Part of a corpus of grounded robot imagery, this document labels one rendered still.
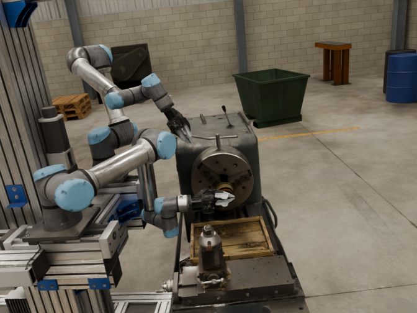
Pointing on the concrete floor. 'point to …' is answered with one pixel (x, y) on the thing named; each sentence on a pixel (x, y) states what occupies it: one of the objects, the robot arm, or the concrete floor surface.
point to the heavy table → (335, 73)
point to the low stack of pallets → (72, 105)
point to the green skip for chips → (272, 95)
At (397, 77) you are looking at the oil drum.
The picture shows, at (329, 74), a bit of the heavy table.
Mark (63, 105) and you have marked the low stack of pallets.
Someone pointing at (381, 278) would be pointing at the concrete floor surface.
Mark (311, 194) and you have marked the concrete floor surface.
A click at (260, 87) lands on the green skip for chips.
